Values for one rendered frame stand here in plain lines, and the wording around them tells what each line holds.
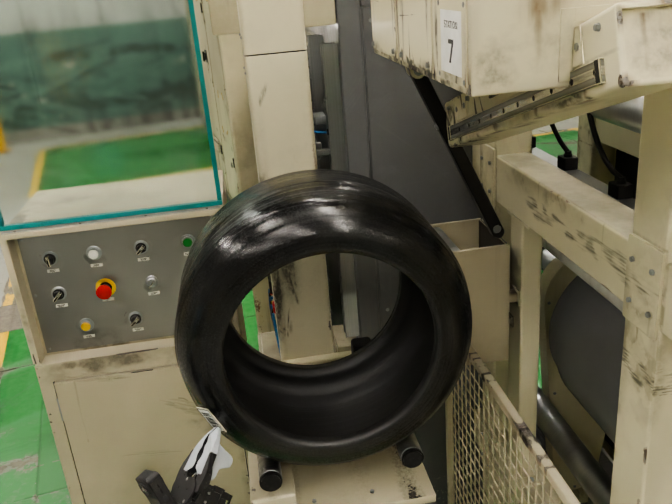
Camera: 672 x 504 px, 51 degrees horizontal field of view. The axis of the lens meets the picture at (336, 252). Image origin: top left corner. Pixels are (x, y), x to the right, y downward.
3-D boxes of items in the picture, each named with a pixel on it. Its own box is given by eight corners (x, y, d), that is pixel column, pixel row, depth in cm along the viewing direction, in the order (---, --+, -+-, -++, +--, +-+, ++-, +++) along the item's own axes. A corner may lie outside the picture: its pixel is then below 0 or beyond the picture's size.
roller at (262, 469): (265, 374, 165) (274, 389, 167) (248, 383, 165) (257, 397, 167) (276, 469, 133) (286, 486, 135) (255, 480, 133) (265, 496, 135)
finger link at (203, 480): (208, 453, 127) (188, 500, 123) (201, 449, 126) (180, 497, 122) (222, 456, 123) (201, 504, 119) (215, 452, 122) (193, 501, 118)
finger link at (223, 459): (237, 437, 131) (216, 486, 127) (213, 424, 128) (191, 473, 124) (246, 439, 128) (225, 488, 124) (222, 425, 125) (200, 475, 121)
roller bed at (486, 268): (426, 330, 185) (423, 224, 174) (480, 322, 186) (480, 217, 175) (449, 368, 166) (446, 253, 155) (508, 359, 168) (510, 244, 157)
